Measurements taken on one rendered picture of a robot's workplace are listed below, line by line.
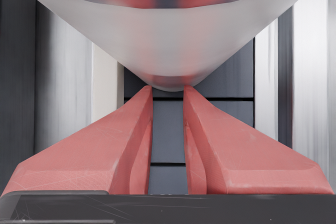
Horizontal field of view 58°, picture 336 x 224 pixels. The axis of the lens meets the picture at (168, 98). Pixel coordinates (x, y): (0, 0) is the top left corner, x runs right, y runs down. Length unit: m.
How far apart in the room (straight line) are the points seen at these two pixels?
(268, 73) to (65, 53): 0.15
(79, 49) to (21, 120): 0.07
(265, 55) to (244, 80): 0.02
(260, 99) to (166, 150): 0.06
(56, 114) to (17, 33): 0.06
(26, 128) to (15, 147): 0.02
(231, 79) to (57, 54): 0.13
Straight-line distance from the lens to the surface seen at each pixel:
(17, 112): 0.23
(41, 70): 0.25
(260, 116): 0.19
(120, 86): 0.15
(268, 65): 0.19
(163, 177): 0.18
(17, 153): 0.23
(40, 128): 0.25
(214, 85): 0.18
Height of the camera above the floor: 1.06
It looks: 88 degrees down
